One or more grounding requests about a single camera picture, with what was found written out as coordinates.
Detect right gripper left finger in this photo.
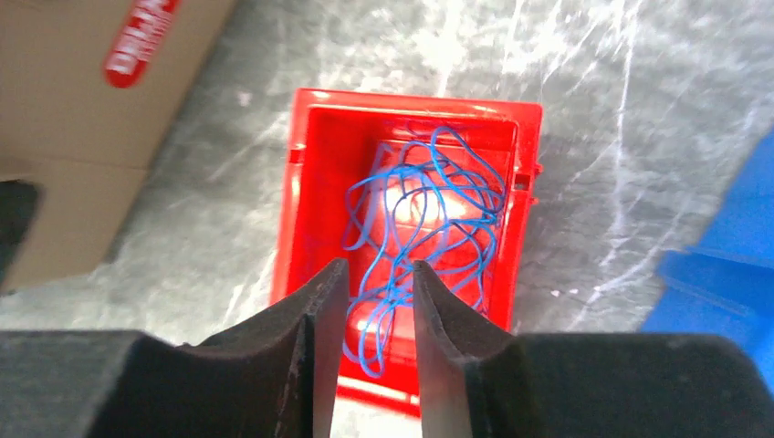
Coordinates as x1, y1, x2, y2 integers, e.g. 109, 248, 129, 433
1, 259, 349, 437

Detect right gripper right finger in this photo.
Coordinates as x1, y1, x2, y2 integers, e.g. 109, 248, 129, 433
413, 261, 773, 437

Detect blue wires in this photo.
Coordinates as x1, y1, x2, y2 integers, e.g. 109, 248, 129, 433
341, 123, 507, 381

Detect red plastic bin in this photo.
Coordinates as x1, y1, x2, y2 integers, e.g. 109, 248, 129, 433
270, 88, 543, 416

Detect blue plastic bin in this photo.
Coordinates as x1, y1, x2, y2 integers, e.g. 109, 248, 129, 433
641, 133, 773, 386

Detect tan plastic toolbox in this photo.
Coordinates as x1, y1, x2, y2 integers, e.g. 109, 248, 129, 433
1, 1, 235, 291

